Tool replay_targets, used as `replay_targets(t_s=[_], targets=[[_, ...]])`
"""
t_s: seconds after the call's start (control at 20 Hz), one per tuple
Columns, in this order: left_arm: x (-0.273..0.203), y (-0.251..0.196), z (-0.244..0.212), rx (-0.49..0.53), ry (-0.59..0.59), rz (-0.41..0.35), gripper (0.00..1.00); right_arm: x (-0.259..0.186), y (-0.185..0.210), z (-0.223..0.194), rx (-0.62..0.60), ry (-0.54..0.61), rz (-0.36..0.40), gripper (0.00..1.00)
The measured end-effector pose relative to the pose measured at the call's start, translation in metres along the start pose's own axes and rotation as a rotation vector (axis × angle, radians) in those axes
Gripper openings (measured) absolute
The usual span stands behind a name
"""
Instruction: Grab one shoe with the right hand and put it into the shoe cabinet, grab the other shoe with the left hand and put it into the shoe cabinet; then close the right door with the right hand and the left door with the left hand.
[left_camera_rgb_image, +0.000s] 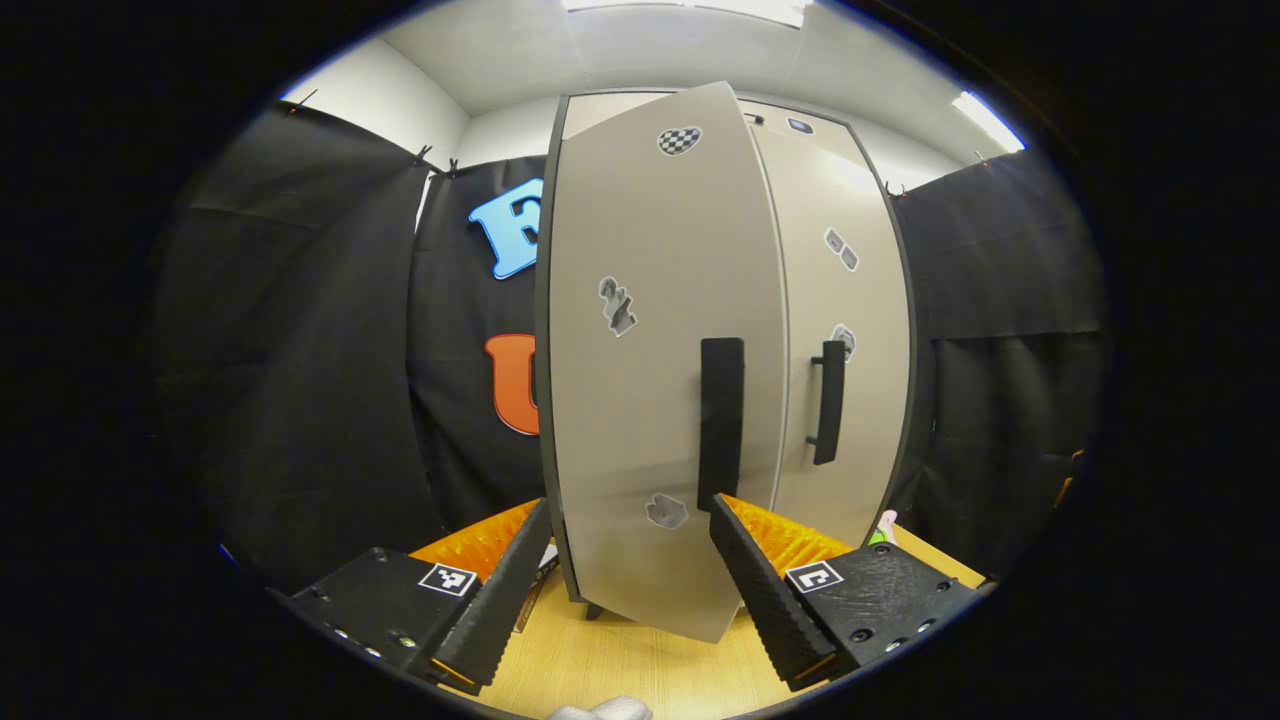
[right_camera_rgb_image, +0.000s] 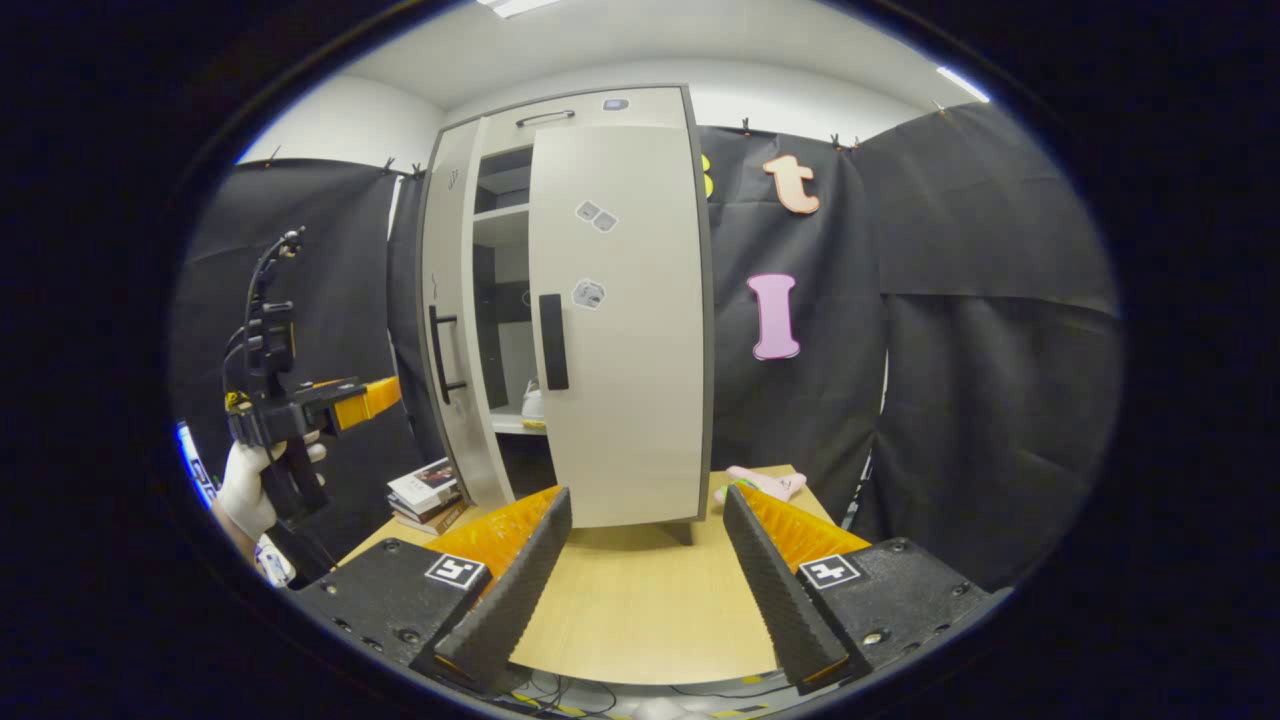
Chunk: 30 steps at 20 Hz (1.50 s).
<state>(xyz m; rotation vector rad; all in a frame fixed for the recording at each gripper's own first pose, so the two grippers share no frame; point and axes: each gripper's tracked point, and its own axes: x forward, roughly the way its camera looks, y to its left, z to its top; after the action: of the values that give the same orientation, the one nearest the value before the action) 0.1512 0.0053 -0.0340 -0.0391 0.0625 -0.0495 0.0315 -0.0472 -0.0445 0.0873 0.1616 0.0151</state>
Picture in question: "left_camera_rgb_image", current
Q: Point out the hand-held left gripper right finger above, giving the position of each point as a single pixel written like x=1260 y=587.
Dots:
x=760 y=590

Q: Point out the black backdrop cloth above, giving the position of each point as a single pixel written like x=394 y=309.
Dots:
x=300 y=350

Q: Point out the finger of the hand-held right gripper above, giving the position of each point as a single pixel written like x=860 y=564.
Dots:
x=1068 y=480

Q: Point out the grey cabinet door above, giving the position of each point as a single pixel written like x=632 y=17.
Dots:
x=650 y=400
x=800 y=250

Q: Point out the pink and green plush toy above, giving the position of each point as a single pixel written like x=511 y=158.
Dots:
x=880 y=535

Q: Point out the grey shoe cabinet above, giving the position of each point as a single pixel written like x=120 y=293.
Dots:
x=541 y=330

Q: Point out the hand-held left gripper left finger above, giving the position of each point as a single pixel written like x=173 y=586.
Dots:
x=500 y=590

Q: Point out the small ceiling light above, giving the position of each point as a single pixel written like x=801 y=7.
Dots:
x=988 y=120

